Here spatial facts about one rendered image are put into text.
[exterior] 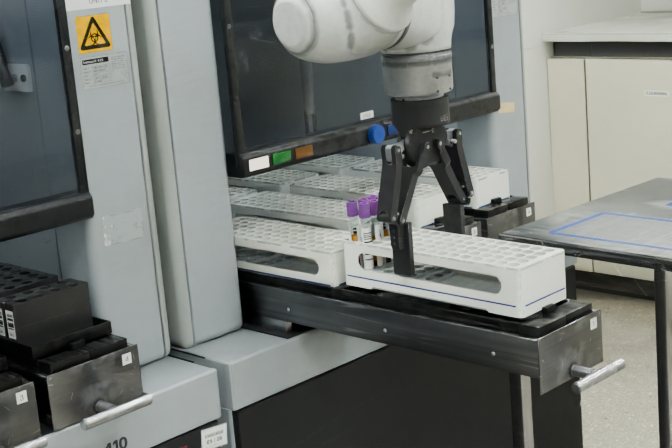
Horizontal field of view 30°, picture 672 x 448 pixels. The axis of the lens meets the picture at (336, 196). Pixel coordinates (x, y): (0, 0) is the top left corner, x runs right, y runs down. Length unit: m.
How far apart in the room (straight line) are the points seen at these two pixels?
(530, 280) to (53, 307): 0.60
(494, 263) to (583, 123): 2.74
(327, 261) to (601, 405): 1.83
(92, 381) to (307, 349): 0.37
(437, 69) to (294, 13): 0.25
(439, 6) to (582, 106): 2.71
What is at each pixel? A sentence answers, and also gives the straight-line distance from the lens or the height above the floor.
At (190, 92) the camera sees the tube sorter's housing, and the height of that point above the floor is 1.09.
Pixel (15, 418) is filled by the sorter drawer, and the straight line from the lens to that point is 1.54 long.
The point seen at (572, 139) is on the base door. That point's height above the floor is 0.54.
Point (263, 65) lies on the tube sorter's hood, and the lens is 1.81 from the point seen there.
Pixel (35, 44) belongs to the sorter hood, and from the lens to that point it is 1.58.
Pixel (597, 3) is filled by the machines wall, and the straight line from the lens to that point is 4.57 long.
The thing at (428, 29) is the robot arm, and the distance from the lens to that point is 1.56.
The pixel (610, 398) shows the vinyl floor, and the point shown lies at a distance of 3.51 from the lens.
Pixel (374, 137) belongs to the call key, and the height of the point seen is 0.98.
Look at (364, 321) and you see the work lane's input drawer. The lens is 1.69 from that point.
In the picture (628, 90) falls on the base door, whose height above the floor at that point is 0.71.
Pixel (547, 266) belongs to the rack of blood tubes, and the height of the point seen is 0.87.
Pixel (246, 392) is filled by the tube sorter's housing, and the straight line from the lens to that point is 1.75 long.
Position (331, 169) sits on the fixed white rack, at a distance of 2.35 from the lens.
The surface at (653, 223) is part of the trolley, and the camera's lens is 1.97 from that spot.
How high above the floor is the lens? 1.30
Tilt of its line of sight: 12 degrees down
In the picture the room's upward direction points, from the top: 5 degrees counter-clockwise
